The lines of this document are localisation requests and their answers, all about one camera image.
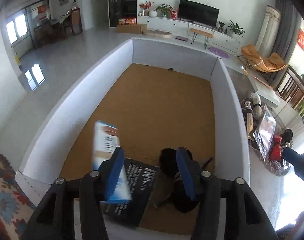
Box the red packet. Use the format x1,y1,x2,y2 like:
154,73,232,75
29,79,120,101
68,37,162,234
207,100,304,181
270,135,282,161

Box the black velvet scrunchie with cord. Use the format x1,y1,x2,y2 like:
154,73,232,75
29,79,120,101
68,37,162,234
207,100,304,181
154,148,199,213

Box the black printed box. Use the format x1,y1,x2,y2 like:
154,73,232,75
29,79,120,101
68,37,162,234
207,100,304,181
103,159,159,227

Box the blue white medicine box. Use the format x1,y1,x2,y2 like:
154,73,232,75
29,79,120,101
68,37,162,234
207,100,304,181
92,121,132,204

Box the black velvet pouch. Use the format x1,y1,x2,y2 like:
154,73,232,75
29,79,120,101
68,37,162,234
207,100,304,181
282,129,293,144

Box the bag of wooden sticks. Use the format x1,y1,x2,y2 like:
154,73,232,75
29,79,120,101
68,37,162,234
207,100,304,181
241,92,263,140

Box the wooden bench with railing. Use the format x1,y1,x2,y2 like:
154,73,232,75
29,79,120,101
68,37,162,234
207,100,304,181
276,66,304,118

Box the white flat box on table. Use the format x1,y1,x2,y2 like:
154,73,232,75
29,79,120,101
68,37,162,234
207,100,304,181
241,66,280,108

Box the orange lounge chair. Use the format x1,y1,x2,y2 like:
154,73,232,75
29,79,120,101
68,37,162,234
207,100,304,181
236,44,288,73

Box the purple round mat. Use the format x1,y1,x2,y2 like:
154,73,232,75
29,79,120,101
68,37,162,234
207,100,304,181
207,47,230,59

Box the large white cardboard box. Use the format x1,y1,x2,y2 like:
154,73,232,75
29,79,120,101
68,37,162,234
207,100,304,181
15,38,250,239

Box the white tv cabinet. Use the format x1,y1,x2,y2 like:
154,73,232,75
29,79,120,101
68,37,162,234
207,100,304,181
137,16,240,54

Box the green potted plant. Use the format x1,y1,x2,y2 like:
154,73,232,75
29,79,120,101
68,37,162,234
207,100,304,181
227,20,245,38

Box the small wooden stool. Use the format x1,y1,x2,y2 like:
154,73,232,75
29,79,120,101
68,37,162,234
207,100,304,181
189,28,214,48

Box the black flat screen television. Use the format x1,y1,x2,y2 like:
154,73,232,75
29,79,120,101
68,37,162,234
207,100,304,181
177,0,219,27

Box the brown cardboard box on floor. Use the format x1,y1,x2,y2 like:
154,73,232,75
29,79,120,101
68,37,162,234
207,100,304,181
117,24,147,34

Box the red flowers in white vase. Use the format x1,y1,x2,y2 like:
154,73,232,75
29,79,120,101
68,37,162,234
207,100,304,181
139,1,154,16

